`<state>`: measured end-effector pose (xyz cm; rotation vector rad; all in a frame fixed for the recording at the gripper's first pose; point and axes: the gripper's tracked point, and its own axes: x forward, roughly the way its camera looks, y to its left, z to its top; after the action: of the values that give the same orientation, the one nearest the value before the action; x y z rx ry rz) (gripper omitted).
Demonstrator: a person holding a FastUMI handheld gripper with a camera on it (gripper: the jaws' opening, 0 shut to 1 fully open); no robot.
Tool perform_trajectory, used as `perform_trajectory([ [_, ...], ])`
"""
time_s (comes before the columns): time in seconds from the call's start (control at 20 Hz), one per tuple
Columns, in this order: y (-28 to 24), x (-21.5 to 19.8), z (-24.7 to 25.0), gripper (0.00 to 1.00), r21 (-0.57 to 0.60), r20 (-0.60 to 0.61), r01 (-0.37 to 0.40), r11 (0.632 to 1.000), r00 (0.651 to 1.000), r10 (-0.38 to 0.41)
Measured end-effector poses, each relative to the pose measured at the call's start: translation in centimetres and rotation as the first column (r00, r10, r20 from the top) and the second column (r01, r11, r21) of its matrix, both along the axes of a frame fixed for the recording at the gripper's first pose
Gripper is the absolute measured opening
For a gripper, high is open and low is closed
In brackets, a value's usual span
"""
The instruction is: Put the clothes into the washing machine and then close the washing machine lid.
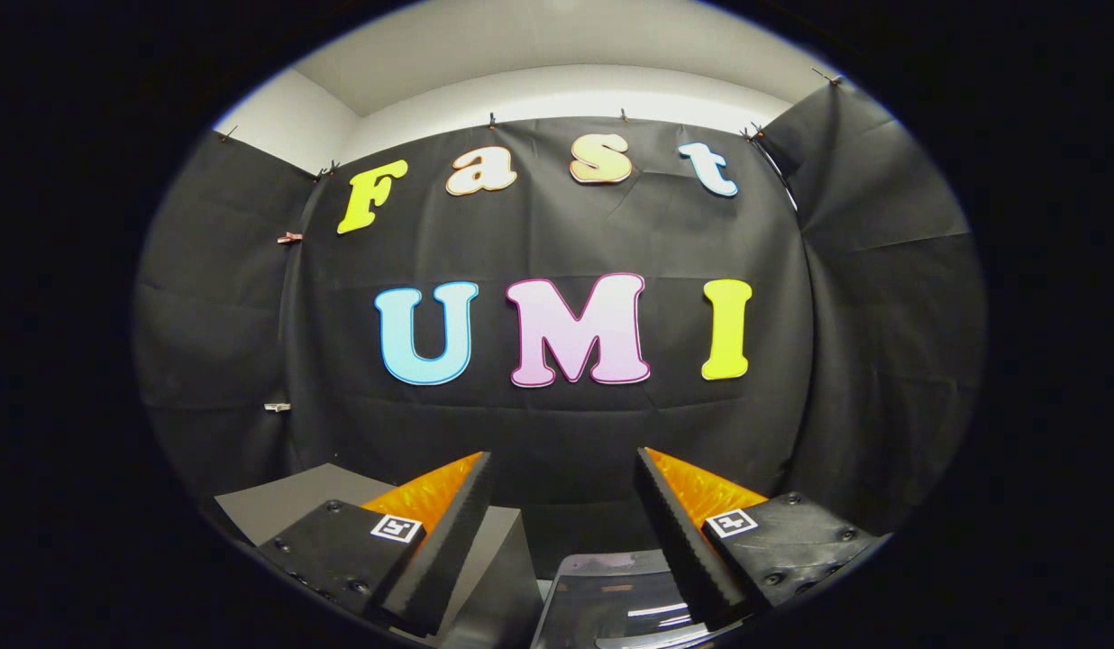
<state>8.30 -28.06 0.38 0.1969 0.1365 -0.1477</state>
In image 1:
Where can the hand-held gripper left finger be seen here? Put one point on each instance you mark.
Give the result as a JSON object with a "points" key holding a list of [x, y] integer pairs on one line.
{"points": [[458, 541]]}

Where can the grey box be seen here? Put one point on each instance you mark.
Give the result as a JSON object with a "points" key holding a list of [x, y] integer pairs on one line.
{"points": [[287, 500]]}

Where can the black backdrop cloth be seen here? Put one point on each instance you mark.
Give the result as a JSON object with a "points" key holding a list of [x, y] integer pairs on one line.
{"points": [[557, 433]]}

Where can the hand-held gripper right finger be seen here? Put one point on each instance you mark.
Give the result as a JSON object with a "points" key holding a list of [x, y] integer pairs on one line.
{"points": [[674, 541]]}

